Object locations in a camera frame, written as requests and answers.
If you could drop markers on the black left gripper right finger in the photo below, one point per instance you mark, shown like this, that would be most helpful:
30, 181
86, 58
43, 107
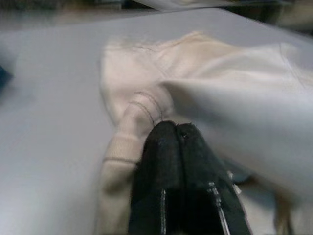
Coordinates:
200, 166

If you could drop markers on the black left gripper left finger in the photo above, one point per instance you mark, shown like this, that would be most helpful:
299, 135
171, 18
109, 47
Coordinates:
159, 159

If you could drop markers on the cream white trousers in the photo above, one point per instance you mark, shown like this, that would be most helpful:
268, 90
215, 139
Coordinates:
220, 73

